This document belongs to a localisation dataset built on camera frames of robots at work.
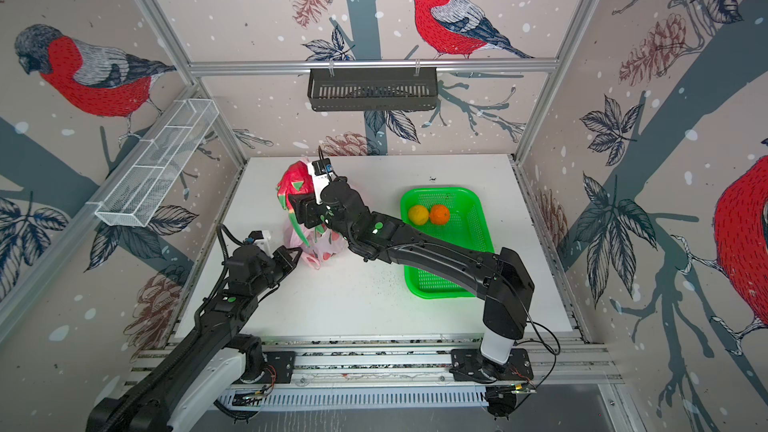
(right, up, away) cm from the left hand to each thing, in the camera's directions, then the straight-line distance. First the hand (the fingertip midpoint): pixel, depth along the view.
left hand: (301, 248), depth 82 cm
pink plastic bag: (+9, +4, -10) cm, 14 cm away
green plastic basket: (+51, +4, +19) cm, 55 cm away
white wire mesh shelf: (-37, +23, -4) cm, 44 cm away
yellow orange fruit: (+34, +8, +15) cm, 39 cm away
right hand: (+3, +15, -13) cm, 20 cm away
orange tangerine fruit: (+41, +8, +16) cm, 45 cm away
